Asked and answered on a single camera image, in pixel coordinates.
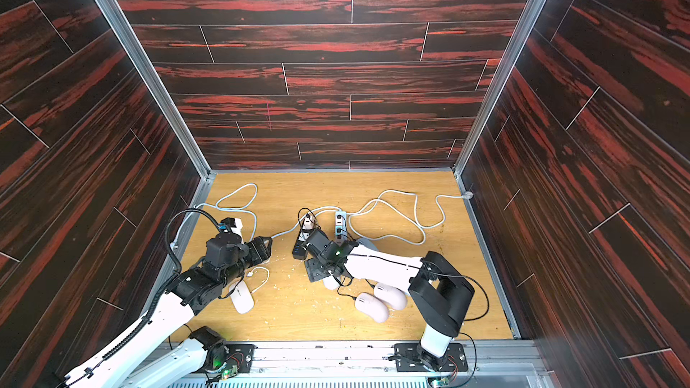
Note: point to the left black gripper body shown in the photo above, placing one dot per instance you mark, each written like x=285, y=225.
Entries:
x=248, y=258

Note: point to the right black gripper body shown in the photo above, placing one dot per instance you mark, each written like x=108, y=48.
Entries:
x=316, y=253

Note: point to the white wireless mouse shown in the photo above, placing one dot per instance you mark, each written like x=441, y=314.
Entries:
x=242, y=298

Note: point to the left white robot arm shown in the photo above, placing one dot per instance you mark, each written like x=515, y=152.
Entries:
x=179, y=299

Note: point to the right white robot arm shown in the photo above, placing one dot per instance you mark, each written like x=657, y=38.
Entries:
x=440, y=293

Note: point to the white mouse centre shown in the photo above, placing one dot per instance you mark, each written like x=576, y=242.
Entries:
x=331, y=283

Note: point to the light blue mouse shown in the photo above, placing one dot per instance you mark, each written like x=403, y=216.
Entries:
x=369, y=242

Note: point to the pink mouse rear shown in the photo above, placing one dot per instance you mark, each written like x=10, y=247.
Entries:
x=392, y=296

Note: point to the black power strip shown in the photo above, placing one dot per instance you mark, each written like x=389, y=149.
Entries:
x=308, y=223

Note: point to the white power strip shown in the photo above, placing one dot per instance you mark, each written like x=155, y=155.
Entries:
x=340, y=228

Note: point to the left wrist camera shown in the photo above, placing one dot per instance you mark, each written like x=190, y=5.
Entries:
x=231, y=225

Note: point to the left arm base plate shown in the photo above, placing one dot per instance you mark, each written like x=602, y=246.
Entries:
x=222, y=357

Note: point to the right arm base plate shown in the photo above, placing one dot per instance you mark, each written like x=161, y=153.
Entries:
x=411, y=357

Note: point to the aluminium frame left post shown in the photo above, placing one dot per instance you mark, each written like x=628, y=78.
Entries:
x=127, y=38

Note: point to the aluminium frame post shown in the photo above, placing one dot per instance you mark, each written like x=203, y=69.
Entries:
x=127, y=38
x=524, y=27

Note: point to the aluminium frame right post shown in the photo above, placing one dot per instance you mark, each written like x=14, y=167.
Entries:
x=524, y=27

